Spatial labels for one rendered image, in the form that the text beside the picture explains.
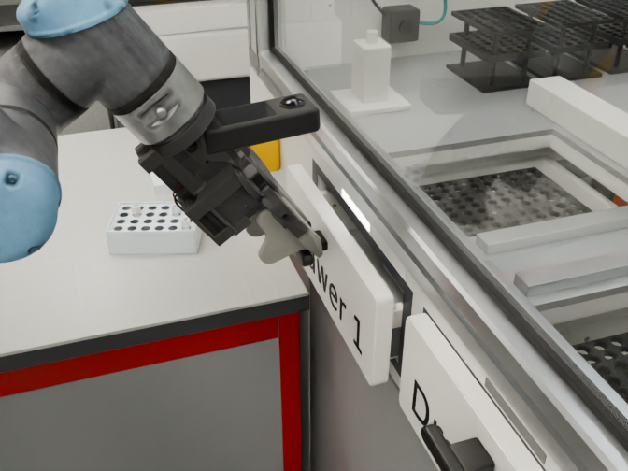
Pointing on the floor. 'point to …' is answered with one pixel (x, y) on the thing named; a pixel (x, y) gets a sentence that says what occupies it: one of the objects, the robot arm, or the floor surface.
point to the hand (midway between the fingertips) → (314, 235)
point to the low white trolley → (145, 340)
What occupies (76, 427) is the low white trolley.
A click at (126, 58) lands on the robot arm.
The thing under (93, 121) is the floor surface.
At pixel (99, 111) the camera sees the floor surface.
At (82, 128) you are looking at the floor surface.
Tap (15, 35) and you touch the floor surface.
